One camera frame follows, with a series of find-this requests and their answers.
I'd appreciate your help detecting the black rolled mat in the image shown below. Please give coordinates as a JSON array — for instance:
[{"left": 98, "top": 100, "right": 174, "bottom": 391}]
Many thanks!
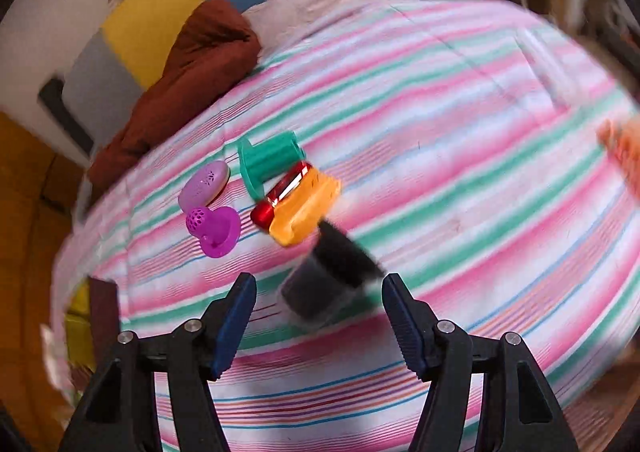
[{"left": 38, "top": 74, "right": 94, "bottom": 157}]

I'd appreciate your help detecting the lilac oval soap box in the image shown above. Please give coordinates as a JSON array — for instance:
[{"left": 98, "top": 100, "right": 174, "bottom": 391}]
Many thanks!
[{"left": 178, "top": 160, "right": 230, "bottom": 213}]

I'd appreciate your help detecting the teal flanged cylinder toy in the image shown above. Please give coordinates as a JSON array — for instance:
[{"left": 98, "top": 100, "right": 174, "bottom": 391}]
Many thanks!
[{"left": 238, "top": 131, "right": 306, "bottom": 201}]

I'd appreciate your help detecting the grey yellow blue headboard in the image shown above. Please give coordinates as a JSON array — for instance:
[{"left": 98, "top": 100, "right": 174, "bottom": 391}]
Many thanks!
[{"left": 60, "top": 0, "right": 265, "bottom": 154}]

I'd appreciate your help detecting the dark red quilted blanket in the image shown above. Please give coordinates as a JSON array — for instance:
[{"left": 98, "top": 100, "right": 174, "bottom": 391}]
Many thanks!
[{"left": 87, "top": 0, "right": 260, "bottom": 194}]

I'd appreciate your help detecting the yellow orange ribbed toy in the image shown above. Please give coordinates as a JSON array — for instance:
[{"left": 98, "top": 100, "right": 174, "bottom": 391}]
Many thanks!
[{"left": 269, "top": 168, "right": 342, "bottom": 247}]

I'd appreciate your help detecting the gold metal tray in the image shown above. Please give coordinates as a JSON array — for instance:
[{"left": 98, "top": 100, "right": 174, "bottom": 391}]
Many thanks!
[{"left": 64, "top": 276, "right": 120, "bottom": 372}]

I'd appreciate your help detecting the red cylinder toy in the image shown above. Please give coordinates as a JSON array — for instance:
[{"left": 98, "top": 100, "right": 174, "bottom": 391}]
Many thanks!
[{"left": 250, "top": 160, "right": 312, "bottom": 232}]

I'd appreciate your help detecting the magenta perforated dome toy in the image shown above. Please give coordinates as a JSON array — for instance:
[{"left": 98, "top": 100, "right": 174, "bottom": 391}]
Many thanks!
[{"left": 186, "top": 206, "right": 241, "bottom": 258}]

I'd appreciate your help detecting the black clear disc spindle case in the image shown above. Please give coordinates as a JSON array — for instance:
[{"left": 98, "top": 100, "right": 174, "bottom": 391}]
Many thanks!
[{"left": 278, "top": 220, "right": 384, "bottom": 328}]

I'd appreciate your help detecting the orange red block toy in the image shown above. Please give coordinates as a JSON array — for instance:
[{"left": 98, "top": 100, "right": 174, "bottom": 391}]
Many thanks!
[{"left": 597, "top": 116, "right": 640, "bottom": 196}]

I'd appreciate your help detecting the striped pink green bedspread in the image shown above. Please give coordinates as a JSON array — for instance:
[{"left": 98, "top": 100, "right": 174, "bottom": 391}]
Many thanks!
[{"left": 51, "top": 0, "right": 639, "bottom": 451}]

